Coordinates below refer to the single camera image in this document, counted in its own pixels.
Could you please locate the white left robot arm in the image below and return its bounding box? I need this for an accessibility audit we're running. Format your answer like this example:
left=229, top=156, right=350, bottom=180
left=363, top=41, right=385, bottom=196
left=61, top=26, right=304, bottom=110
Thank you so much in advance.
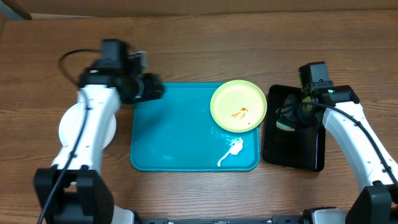
left=34, top=50, right=164, bottom=223

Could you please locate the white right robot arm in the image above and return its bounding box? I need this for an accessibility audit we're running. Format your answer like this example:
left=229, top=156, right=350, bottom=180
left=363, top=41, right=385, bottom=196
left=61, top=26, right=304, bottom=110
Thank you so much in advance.
left=276, top=85, right=397, bottom=223

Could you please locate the green yellow sponge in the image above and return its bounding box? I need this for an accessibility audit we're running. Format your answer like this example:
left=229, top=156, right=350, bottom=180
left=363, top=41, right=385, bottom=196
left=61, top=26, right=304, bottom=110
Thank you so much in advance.
left=276, top=103, right=298, bottom=131

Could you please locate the white foam spill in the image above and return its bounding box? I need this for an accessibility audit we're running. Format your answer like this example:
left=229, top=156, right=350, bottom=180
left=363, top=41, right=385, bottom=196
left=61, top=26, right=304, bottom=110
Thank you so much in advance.
left=217, top=138, right=244, bottom=167

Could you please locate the green rimmed plate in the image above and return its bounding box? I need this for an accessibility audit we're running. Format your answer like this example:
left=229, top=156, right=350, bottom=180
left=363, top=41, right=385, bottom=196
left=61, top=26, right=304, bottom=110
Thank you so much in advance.
left=210, top=80, right=267, bottom=133

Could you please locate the teal plastic tray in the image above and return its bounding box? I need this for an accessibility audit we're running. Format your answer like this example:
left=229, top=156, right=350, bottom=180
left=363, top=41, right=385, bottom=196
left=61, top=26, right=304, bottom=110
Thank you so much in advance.
left=130, top=83, right=260, bottom=172

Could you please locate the black rectangular tray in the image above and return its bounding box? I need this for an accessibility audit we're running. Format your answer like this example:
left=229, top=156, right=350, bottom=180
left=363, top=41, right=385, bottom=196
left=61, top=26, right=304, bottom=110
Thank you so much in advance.
left=262, top=85, right=326, bottom=172

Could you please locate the white plate with red smears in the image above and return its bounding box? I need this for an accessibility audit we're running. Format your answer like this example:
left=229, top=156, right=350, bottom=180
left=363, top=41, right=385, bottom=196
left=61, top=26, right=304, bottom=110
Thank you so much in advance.
left=58, top=102, right=116, bottom=149

